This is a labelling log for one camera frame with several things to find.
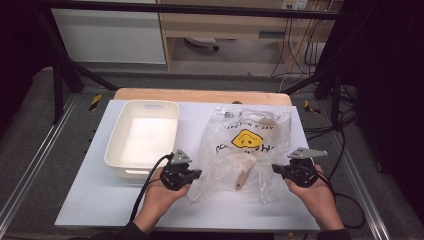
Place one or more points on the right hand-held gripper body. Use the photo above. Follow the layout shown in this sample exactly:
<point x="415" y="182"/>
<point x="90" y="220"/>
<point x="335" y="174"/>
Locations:
<point x="303" y="171"/>

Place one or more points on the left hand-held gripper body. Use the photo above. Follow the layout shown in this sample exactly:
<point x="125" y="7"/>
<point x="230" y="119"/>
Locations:
<point x="175" y="175"/>

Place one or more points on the clear plastic bag yellow print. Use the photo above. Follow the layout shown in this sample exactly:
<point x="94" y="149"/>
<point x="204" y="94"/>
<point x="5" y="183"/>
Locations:
<point x="226" y="146"/>

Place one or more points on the white plastic basket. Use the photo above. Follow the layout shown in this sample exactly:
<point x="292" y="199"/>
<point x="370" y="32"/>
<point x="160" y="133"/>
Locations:
<point x="143" y="140"/>

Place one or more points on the person's right hand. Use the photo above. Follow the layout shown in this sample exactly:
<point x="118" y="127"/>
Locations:
<point x="316" y="196"/>

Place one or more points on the person's left hand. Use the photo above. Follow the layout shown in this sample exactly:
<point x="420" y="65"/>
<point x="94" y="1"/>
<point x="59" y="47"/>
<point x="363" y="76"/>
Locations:
<point x="161" y="200"/>

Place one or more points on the yellow black floor tape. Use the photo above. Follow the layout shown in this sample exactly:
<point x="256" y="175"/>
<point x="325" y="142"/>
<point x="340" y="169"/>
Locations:
<point x="95" y="102"/>
<point x="310" y="106"/>

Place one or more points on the wooden board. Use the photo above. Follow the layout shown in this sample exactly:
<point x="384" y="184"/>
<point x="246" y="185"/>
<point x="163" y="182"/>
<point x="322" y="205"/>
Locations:
<point x="200" y="96"/>

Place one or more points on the black metal stand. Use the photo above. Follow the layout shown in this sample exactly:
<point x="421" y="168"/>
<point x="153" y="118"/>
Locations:
<point x="58" y="90"/>
<point x="336" y="96"/>

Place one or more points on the black curtain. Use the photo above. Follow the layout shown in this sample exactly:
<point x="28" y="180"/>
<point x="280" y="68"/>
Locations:
<point x="20" y="50"/>
<point x="393" y="83"/>

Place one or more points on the grey chair base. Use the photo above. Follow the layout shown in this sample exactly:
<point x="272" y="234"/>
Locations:
<point x="201" y="41"/>

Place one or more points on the wooden desk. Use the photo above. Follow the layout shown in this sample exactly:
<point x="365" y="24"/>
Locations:
<point x="216" y="26"/>

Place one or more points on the white cabinet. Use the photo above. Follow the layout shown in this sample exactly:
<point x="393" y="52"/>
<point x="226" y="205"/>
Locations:
<point x="106" y="36"/>

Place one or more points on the white power strip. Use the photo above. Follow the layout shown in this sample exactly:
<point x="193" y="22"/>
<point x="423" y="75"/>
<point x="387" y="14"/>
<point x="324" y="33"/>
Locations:
<point x="295" y="4"/>

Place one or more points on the aluminium floor rail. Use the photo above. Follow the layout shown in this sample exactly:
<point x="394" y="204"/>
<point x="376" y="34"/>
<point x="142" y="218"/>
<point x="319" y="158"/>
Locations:
<point x="373" y="220"/>
<point x="33" y="160"/>

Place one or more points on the black metal frame bar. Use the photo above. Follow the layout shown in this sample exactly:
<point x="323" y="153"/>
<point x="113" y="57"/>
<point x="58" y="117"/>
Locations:
<point x="200" y="9"/>

